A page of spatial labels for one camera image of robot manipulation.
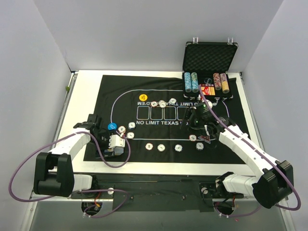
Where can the red chip row in case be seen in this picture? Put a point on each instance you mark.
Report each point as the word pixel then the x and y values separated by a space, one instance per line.
pixel 217 82

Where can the grey white chip stack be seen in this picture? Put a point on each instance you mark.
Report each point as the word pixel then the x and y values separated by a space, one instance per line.
pixel 161 147

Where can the blue playing card deck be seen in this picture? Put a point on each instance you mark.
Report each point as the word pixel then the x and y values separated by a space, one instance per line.
pixel 111 152

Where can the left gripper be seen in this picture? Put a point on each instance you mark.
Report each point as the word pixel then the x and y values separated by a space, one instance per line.
pixel 101 143

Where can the blue round button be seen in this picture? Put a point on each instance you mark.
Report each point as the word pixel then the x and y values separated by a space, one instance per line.
pixel 112 126

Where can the blue chip row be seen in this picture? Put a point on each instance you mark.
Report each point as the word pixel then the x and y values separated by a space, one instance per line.
pixel 187 82
pixel 194 81

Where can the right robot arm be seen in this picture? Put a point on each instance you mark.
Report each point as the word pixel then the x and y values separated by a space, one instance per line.
pixel 272 181

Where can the blue chip row left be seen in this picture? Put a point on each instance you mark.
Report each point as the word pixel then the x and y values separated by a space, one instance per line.
pixel 187 82

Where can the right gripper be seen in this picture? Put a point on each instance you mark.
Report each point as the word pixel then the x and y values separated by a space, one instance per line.
pixel 191 115

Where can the grey white single chip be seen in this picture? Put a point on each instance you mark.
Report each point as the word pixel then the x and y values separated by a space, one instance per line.
pixel 130 135

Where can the black poker table mat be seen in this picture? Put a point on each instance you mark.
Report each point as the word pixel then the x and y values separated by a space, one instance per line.
pixel 118 102

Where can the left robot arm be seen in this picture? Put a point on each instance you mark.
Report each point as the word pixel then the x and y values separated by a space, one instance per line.
pixel 54 175

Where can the blue white chip stack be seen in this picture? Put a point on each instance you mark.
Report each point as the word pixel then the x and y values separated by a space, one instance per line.
pixel 178 148

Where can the red triangular dealer marker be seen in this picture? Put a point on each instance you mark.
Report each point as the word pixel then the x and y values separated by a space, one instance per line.
pixel 207 139

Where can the red orange card deck box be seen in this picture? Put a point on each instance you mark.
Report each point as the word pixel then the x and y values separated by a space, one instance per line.
pixel 209 91

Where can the clear round button in case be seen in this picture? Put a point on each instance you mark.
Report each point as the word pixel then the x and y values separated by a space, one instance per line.
pixel 208 80

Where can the black poker chip case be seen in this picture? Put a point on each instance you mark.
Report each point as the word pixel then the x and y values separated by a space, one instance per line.
pixel 207 58

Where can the tan chip row in case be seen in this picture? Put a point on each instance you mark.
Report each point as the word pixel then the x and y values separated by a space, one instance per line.
pixel 224 83

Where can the red white chip stack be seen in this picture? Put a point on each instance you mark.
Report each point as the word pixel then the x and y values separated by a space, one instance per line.
pixel 149 146

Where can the yellow dealer button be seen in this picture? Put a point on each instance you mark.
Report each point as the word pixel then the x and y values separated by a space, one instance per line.
pixel 143 97

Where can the red white single chip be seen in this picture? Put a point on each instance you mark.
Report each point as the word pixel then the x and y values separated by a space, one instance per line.
pixel 121 129

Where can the blue chip row right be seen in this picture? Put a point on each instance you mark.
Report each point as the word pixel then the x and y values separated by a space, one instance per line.
pixel 194 81

